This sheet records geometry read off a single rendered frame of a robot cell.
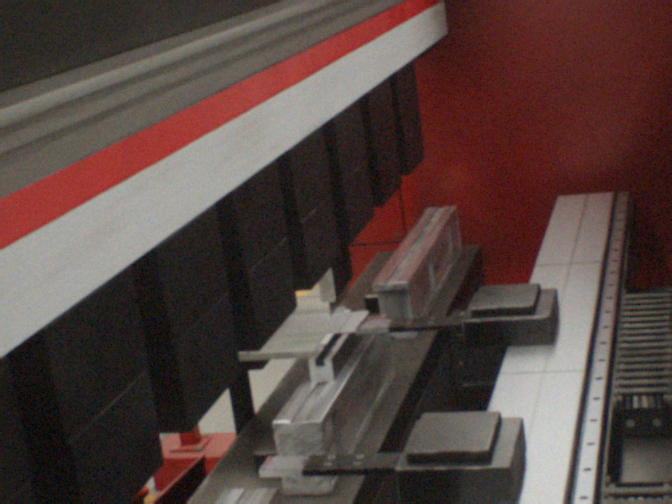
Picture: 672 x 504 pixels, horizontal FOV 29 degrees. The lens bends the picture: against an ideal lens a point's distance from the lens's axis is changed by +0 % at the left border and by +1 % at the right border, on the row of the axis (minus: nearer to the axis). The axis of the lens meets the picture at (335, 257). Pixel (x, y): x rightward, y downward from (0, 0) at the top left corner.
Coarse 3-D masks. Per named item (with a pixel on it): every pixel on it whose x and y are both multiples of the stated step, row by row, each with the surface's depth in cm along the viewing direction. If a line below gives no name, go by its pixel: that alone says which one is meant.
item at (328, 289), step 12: (348, 252) 174; (336, 264) 168; (348, 264) 174; (324, 276) 166; (336, 276) 168; (348, 276) 174; (324, 288) 167; (336, 288) 167; (348, 288) 176; (324, 300) 167; (336, 300) 170
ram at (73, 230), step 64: (320, 64) 156; (384, 64) 190; (192, 128) 113; (256, 128) 131; (64, 192) 89; (128, 192) 100; (192, 192) 112; (0, 256) 81; (64, 256) 89; (128, 256) 99; (0, 320) 80
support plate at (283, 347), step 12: (300, 312) 182; (312, 312) 181; (324, 312) 180; (336, 312) 180; (288, 336) 172; (300, 336) 171; (312, 336) 171; (324, 336) 170; (264, 348) 168; (276, 348) 168; (288, 348) 167; (300, 348) 166; (312, 348) 166; (240, 360) 168
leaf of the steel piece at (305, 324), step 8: (344, 312) 178; (352, 312) 178; (288, 320) 178; (296, 320) 178; (304, 320) 177; (312, 320) 177; (320, 320) 176; (328, 320) 176; (336, 320) 175; (344, 320) 175; (280, 328) 175; (288, 328) 175; (296, 328) 174; (304, 328) 174; (312, 328) 173; (320, 328) 173; (328, 328) 172; (336, 328) 172; (280, 336) 173
